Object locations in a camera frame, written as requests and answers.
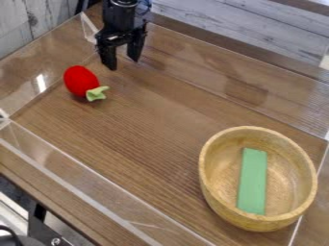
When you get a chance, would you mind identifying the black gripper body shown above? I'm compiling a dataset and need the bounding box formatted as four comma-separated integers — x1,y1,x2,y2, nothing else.
94,18,148,49

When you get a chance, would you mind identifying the clear acrylic tray wall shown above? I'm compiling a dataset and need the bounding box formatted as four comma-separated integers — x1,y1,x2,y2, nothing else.
0,110,213,246

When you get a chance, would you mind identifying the red plush strawberry toy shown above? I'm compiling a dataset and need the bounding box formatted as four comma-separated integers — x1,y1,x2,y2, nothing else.
62,65,109,102

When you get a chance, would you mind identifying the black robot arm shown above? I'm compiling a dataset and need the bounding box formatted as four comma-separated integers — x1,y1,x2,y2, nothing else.
94,0,151,70

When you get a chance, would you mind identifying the clear acrylic corner bracket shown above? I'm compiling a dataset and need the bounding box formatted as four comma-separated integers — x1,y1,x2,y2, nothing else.
80,13,98,44

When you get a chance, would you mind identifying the wooden oval bowl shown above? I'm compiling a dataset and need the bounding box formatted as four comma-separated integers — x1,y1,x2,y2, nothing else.
197,126,316,233

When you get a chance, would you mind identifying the black table frame leg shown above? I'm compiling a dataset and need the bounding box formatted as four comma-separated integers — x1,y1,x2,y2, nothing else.
26,203,73,246

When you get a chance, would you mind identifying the black cable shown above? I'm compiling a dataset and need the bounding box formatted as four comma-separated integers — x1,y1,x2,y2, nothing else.
0,225,22,246

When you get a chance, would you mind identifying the green rectangular block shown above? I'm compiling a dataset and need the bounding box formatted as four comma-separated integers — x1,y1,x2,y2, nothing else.
236,148,267,215

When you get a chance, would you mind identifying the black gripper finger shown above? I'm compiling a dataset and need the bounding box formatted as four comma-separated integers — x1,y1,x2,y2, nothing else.
126,29,147,62
97,45,116,71

